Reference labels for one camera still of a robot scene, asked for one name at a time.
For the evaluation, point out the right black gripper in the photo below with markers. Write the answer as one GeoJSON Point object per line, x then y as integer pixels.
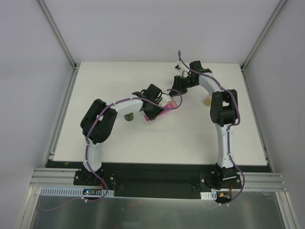
{"type": "Point", "coordinates": [177, 84]}

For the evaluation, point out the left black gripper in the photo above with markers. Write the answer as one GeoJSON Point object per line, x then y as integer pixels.
{"type": "Point", "coordinates": [153, 112]}

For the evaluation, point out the pink weekly pill organizer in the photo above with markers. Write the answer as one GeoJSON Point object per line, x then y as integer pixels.
{"type": "Point", "coordinates": [171, 105]}

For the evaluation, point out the clear bottle with yellow pills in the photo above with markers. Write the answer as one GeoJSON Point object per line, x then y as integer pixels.
{"type": "Point", "coordinates": [208, 100]}

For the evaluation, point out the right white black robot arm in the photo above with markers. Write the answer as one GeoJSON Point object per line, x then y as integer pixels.
{"type": "Point", "coordinates": [224, 113]}

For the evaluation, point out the green lidded pill bottle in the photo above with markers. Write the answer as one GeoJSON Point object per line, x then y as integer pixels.
{"type": "Point", "coordinates": [129, 117]}

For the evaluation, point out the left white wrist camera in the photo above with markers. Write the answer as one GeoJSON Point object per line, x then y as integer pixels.
{"type": "Point", "coordinates": [165, 99]}

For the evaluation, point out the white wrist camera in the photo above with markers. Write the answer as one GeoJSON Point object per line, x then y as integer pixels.
{"type": "Point", "coordinates": [178, 68]}
{"type": "Point", "coordinates": [165, 99]}

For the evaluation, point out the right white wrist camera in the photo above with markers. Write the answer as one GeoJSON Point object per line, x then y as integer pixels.
{"type": "Point", "coordinates": [178, 68]}

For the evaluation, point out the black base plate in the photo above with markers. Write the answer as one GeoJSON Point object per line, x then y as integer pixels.
{"type": "Point", "coordinates": [150, 180]}

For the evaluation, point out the right white cable duct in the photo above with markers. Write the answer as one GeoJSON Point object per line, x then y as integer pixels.
{"type": "Point", "coordinates": [209, 195]}

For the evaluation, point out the white cable duct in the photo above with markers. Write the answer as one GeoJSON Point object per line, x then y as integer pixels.
{"type": "Point", "coordinates": [209, 195]}
{"type": "Point", "coordinates": [75, 192]}

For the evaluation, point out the left white cable duct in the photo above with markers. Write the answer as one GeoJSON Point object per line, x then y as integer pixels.
{"type": "Point", "coordinates": [75, 192]}

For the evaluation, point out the right aluminium frame post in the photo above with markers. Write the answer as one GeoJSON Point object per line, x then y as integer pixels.
{"type": "Point", "coordinates": [264, 32]}

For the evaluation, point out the aluminium frame post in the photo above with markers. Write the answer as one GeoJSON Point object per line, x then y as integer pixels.
{"type": "Point", "coordinates": [56, 32]}
{"type": "Point", "coordinates": [264, 32]}

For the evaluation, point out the left aluminium frame post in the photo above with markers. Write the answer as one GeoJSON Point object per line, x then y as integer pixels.
{"type": "Point", "coordinates": [56, 32]}

